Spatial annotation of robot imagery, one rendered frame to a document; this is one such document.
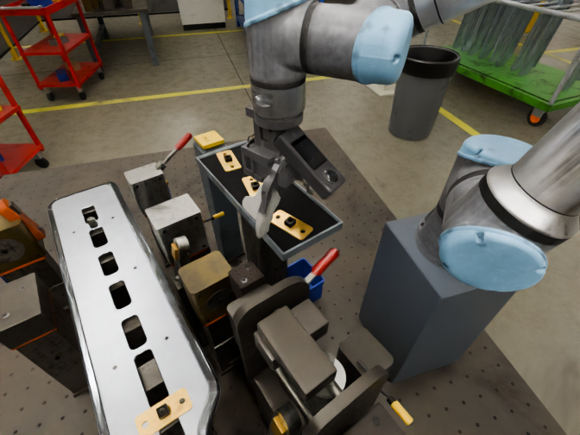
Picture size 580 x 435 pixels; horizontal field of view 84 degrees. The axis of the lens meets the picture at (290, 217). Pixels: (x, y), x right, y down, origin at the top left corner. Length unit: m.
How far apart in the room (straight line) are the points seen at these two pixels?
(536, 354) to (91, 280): 1.95
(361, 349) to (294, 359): 0.16
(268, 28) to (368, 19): 0.11
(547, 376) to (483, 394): 1.05
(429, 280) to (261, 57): 0.47
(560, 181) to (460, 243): 0.12
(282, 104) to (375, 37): 0.14
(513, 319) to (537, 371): 0.27
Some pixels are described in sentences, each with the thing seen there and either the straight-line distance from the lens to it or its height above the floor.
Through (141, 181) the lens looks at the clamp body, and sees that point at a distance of 0.96.
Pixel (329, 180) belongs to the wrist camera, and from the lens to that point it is 0.47.
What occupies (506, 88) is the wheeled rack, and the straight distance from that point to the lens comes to 4.27.
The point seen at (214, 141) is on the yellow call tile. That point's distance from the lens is 0.87.
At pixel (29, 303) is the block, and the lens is 0.83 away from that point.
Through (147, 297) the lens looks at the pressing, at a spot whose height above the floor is 1.00.
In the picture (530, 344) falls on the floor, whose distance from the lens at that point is 2.13.
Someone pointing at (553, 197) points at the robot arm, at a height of 1.37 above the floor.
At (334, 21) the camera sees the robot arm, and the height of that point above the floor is 1.50.
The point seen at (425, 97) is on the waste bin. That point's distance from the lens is 3.19.
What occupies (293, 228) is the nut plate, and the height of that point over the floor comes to 1.16.
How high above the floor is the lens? 1.58
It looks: 43 degrees down
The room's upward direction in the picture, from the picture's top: straight up
